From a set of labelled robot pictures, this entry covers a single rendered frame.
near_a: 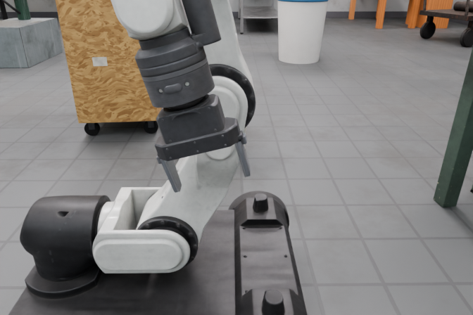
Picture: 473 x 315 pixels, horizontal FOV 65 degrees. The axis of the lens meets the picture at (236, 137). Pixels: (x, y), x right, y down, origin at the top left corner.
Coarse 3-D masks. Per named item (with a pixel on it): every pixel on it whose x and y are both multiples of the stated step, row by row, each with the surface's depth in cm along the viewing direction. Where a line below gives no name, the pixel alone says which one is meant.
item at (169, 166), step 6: (162, 162) 52; (168, 162) 53; (174, 162) 56; (168, 168) 53; (174, 168) 55; (168, 174) 53; (174, 174) 54; (174, 180) 54; (174, 186) 54; (180, 186) 56
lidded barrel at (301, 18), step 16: (288, 0) 342; (304, 0) 336; (320, 0) 340; (288, 16) 349; (304, 16) 344; (320, 16) 349; (288, 32) 356; (304, 32) 351; (320, 32) 359; (288, 48) 362; (304, 48) 357
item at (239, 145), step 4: (244, 136) 52; (240, 140) 51; (244, 140) 52; (236, 144) 51; (240, 144) 51; (236, 148) 51; (240, 148) 51; (244, 148) 54; (240, 152) 52; (244, 152) 53; (240, 156) 52; (244, 156) 52; (240, 160) 52; (244, 160) 52; (244, 164) 53; (248, 164) 55; (244, 168) 53; (248, 168) 53; (244, 172) 53; (248, 172) 53
